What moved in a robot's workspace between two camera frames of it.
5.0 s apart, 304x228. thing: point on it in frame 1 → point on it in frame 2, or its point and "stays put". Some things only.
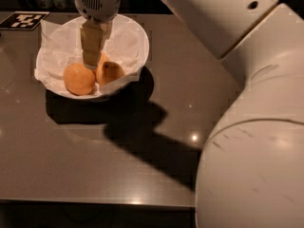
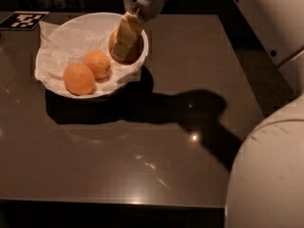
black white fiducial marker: x=20 y=20 stays put
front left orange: x=78 y=79 stays put
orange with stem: x=111 y=70 → x=136 y=51
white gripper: x=96 y=6 → x=143 y=0
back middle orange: x=103 y=58 stays put
